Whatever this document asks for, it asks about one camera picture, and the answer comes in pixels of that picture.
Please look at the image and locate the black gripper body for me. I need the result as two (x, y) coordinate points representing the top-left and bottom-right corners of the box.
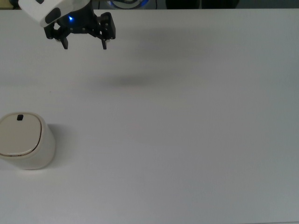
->
(56, 5), (99, 35)

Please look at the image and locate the small white lidded trash can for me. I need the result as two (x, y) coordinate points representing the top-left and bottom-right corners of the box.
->
(0, 112), (56, 170)

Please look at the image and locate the black equipment behind table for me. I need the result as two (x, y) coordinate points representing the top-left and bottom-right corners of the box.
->
(165, 0), (241, 10)

